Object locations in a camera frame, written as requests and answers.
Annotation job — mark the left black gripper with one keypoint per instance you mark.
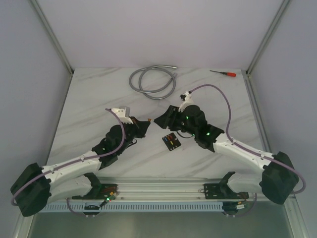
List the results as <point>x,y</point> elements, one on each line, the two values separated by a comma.
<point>136,126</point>

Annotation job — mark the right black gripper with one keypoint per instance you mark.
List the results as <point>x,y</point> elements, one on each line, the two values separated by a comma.
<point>168,118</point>

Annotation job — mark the black fuse box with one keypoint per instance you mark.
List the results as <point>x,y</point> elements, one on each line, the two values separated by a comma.
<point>174,139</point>

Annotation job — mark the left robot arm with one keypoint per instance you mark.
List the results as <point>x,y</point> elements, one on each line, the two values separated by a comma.
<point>35,181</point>

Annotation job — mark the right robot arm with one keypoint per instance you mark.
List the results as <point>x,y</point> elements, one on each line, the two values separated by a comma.
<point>274,174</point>

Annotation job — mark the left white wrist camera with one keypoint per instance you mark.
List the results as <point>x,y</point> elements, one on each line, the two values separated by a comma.
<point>123,114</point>

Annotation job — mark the aluminium rail frame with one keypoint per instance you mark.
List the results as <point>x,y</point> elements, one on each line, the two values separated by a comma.
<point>142,189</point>

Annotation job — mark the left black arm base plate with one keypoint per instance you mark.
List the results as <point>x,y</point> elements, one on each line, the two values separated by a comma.
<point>106,191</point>

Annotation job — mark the perforated cable duct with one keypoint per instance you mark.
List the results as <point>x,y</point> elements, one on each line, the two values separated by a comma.
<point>140,207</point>

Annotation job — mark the red handled screwdriver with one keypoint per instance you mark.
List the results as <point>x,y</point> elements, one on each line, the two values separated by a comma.
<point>230,74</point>

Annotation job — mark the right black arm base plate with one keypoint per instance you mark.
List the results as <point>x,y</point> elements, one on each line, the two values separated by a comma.
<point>222,191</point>

